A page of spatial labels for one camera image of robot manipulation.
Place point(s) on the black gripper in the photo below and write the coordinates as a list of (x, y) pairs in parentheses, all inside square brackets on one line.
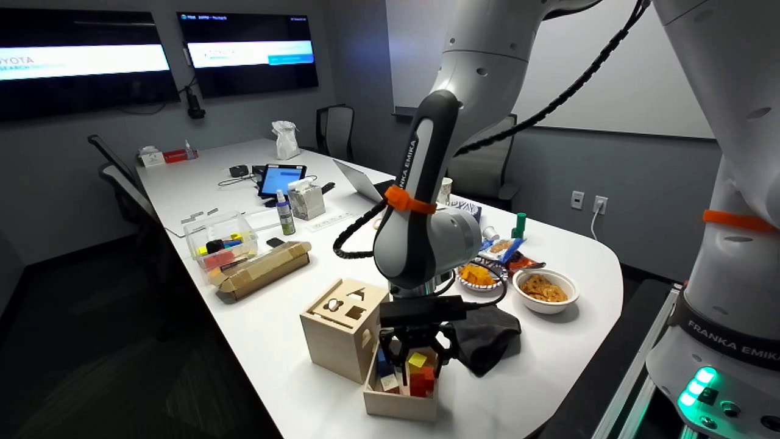
[(416, 338)]

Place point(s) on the orange cube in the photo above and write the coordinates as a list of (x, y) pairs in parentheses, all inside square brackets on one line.
[(422, 380)]

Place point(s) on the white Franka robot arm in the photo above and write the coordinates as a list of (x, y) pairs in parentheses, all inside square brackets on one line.
[(733, 269)]

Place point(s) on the yellow cube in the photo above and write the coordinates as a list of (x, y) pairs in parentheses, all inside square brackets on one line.
[(416, 358)]

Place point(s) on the blue cube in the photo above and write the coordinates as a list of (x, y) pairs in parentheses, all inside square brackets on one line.
[(382, 362)]

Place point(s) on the wooden shape sorter box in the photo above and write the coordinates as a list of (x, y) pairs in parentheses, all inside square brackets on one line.
[(342, 332)]

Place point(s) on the white tissue box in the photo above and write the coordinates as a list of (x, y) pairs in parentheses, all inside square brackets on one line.
[(306, 201)]

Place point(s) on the small white box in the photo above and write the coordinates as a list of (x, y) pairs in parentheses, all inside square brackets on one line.
[(153, 157)]

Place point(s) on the natural wood block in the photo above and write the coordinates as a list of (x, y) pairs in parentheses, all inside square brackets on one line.
[(388, 380)]

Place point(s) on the black cloth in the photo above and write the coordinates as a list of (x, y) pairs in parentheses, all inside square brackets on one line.
[(488, 341)]

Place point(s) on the patterned bowl with orange food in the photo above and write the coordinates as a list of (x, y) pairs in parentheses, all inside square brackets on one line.
[(478, 277)]

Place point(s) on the blue chip bag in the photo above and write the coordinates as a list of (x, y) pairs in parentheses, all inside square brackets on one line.
[(502, 250)]

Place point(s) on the white bowl with cereal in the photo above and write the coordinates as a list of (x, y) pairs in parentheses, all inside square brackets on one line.
[(545, 290)]

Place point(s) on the red chip bag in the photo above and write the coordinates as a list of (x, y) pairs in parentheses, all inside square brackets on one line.
[(527, 262)]

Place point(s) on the green cylinder container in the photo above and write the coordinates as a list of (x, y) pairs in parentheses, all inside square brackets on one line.
[(520, 225)]

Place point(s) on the open laptop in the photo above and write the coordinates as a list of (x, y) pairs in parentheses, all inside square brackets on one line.
[(362, 180)]

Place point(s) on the small spray bottle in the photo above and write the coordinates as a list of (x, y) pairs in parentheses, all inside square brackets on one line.
[(287, 218)]

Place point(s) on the office chair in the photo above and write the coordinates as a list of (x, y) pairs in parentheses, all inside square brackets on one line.
[(488, 173), (336, 130), (110, 154), (131, 196)]

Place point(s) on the clear plastic bin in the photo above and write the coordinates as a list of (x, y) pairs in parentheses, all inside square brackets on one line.
[(221, 245)]

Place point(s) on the tablet with blue screen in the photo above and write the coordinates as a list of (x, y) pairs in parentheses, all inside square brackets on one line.
[(282, 179)]

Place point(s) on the white kettle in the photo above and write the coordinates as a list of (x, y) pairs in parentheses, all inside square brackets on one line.
[(287, 140)]

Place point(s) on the black device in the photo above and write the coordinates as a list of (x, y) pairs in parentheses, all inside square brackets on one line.
[(239, 171)]

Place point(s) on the white paper sheet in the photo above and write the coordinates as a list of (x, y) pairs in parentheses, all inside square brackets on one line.
[(193, 219)]

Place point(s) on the red flat package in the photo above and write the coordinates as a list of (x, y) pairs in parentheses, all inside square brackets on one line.
[(177, 154)]

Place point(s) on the whiteboard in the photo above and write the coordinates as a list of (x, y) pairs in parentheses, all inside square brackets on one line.
[(635, 88)]

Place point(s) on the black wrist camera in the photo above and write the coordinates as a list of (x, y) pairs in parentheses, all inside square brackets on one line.
[(422, 310)]

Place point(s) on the wall outlet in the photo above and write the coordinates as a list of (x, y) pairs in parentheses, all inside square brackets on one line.
[(579, 197), (600, 202)]

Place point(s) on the black conference camera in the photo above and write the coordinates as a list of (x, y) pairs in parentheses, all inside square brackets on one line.
[(193, 100)]

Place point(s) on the wall monitor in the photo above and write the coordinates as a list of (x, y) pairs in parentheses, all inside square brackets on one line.
[(81, 62), (248, 51)]

